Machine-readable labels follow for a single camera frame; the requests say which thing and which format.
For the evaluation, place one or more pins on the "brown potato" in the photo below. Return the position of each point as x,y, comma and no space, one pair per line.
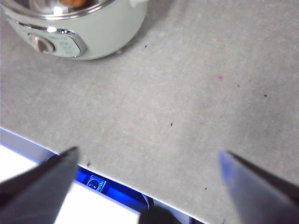
72,2

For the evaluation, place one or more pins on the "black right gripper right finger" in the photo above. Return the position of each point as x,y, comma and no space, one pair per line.
261,198

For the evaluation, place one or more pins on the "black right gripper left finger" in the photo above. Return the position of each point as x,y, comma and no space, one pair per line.
35,193

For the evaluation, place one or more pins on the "blue lit gauge display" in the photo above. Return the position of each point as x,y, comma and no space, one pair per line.
116,191

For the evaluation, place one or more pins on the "black rounded device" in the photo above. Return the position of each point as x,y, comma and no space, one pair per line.
158,215

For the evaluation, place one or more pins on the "pale green electric pot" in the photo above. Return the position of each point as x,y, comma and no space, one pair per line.
105,30

